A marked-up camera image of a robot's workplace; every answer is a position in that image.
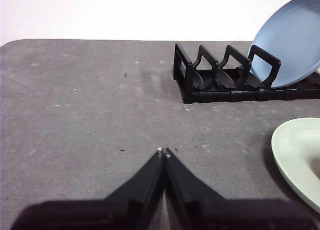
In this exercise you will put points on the green round plate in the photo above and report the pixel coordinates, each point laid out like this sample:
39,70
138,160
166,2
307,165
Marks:
292,149

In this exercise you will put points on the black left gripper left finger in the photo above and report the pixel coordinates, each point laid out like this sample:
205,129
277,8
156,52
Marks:
120,210

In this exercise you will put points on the blue round plate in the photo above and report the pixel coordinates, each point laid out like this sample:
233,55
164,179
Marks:
292,39

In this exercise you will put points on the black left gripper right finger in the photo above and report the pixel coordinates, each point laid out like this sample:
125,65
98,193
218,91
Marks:
212,215

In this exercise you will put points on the black plate rack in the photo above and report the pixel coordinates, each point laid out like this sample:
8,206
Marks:
207,96

